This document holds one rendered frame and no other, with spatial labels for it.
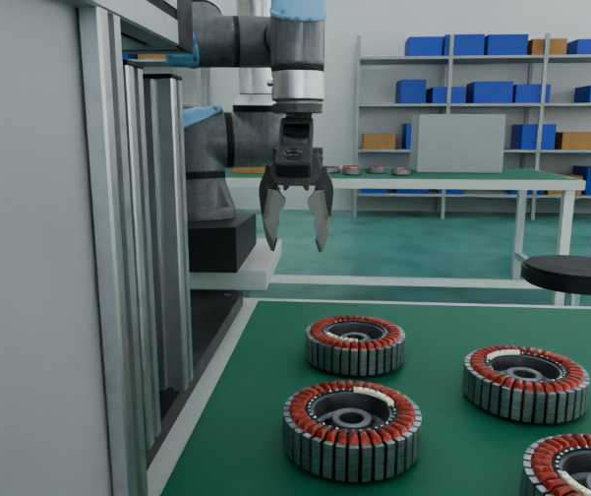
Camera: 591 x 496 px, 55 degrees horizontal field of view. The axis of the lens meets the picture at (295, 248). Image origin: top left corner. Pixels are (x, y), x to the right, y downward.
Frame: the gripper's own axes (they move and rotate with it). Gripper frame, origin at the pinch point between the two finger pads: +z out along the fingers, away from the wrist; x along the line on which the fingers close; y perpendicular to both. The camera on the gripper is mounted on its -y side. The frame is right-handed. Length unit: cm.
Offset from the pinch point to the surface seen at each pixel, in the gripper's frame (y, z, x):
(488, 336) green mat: -10.9, 9.2, -25.4
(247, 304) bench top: 0.3, 9.5, 7.4
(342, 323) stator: -16.8, 6.0, -6.9
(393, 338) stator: -22.5, 5.5, -12.4
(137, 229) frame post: -43.4, -9.7, 7.6
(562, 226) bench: 226, 34, -122
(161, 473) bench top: -43.1, 9.4, 6.8
